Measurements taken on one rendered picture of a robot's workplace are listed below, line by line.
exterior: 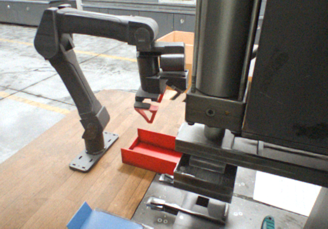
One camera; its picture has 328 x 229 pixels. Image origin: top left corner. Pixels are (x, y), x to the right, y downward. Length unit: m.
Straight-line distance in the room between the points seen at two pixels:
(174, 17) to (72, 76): 4.62
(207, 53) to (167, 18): 4.98
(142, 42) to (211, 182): 0.36
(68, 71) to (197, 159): 0.44
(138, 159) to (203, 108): 0.43
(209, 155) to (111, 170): 0.42
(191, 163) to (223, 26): 0.23
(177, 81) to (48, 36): 0.34
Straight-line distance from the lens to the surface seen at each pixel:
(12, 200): 0.81
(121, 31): 0.62
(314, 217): 0.61
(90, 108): 0.75
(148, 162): 0.76
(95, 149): 0.83
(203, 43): 0.36
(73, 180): 0.79
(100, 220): 0.65
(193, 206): 0.59
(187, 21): 5.17
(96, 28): 0.65
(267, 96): 0.34
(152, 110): 0.67
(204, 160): 0.43
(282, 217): 0.74
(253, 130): 0.36
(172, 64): 0.63
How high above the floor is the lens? 1.44
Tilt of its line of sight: 29 degrees down
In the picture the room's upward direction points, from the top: straight up
